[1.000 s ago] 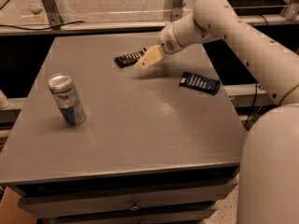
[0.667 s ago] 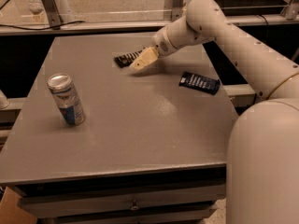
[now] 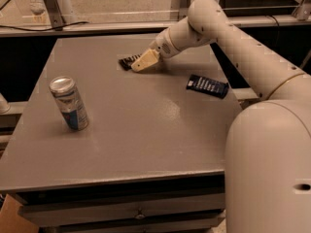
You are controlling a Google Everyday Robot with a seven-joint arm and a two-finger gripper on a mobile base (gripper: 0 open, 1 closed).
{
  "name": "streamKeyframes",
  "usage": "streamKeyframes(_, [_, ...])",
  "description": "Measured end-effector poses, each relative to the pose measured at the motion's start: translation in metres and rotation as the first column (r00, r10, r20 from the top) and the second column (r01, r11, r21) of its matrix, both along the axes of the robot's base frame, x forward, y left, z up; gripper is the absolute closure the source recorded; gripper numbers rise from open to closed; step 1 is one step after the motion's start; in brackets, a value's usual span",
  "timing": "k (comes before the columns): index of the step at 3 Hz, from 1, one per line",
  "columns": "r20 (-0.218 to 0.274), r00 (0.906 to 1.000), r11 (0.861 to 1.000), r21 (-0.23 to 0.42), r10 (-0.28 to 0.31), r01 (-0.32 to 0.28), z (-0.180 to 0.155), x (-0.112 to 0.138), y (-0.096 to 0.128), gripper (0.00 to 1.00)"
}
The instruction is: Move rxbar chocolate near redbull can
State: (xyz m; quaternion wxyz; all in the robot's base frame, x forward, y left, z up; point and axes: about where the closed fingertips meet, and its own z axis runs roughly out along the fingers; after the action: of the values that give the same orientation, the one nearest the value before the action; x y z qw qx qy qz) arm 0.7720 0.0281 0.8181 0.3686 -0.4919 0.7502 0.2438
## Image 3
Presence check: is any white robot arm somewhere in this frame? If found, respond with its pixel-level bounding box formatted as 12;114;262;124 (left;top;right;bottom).
131;0;311;233

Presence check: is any black cable on ledge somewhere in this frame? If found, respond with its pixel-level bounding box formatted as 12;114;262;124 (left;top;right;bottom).
0;20;90;33

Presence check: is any metal drawer knob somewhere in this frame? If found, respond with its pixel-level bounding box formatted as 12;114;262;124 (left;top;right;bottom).
135;212;146;219

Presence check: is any silver blue redbull can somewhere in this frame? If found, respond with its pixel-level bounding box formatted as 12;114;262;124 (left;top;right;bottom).
49;76;88;131

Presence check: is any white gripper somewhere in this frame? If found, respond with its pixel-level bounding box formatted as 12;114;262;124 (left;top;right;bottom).
131;29;180;72

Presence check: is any blue rxbar wrapper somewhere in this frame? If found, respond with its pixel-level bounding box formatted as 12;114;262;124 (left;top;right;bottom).
186;75;229;99

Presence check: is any cardboard box corner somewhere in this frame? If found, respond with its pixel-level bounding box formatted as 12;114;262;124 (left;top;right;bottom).
0;195;39;233

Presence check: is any left metal bracket post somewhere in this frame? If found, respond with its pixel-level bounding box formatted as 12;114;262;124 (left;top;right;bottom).
43;0;64;31

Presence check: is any black chocolate rxbar wrapper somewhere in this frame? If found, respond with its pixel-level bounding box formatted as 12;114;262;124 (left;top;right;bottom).
119;54;140;71

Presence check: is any white pipe end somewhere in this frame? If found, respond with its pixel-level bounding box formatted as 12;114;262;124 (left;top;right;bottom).
0;93;10;114

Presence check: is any grey drawer cabinet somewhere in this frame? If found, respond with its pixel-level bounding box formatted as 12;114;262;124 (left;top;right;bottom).
0;34;240;233

